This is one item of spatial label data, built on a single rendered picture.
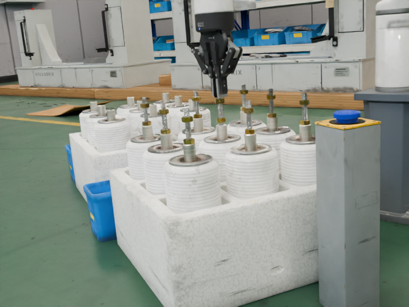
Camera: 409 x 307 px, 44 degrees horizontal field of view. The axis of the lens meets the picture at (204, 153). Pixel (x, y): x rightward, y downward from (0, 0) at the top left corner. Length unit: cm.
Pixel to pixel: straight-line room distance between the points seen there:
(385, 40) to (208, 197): 59
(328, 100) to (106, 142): 178
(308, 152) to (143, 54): 339
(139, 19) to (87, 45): 420
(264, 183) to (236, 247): 12
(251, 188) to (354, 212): 19
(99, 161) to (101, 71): 300
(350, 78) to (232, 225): 215
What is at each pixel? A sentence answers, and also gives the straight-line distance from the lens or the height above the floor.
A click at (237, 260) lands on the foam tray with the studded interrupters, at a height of 9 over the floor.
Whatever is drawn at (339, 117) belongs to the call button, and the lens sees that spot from 78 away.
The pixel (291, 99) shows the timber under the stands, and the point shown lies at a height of 5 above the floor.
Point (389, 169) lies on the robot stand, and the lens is 124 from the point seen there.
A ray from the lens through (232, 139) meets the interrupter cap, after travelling 100.
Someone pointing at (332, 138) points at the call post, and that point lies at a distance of 78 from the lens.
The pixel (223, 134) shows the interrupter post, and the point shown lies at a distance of 100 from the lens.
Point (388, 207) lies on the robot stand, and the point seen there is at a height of 3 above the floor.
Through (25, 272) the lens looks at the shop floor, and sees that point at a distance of 116.
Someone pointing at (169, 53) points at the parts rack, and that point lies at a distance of 735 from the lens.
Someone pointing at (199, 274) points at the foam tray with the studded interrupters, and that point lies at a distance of 85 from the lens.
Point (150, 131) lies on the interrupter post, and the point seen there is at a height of 27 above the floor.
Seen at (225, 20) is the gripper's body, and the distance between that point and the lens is 96.
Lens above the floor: 46
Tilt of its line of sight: 13 degrees down
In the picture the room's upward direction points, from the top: 4 degrees counter-clockwise
